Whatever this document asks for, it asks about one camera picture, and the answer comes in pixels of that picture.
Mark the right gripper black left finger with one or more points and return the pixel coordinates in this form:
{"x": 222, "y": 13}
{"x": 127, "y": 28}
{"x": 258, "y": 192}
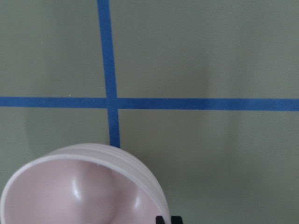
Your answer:
{"x": 160, "y": 220}

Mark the pink bowl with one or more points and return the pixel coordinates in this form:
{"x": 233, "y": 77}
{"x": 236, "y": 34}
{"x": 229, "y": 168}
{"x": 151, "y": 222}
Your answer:
{"x": 84, "y": 184}

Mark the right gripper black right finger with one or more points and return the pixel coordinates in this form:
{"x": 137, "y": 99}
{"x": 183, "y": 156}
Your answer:
{"x": 176, "y": 220}

